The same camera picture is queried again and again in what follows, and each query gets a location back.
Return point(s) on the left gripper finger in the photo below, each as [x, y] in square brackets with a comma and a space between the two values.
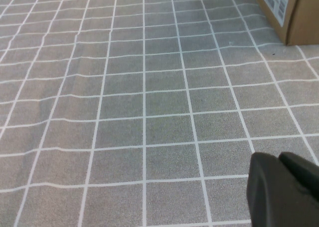
[279, 194]

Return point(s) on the brown cardboard shoe box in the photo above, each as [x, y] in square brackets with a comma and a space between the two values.
[304, 17]

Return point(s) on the grey white-checked tablecloth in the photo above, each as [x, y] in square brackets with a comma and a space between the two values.
[124, 99]

